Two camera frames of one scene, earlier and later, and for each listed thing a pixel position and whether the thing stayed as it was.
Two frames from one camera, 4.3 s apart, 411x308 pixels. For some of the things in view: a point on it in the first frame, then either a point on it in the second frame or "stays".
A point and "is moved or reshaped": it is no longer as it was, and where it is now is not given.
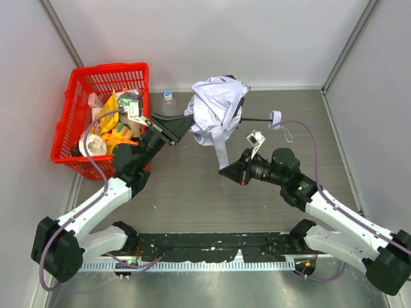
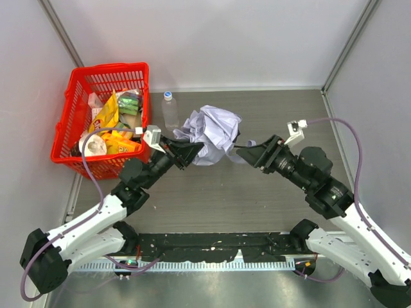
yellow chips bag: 107,118 stays
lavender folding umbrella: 216,108 is moved or reshaped
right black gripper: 244,168 -> 270,155
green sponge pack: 128,100 stays
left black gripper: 165,131 -> 175,155
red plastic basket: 75,120 stays
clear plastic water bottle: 169,104 stays
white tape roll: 95,144 stays
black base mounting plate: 216,247 stays
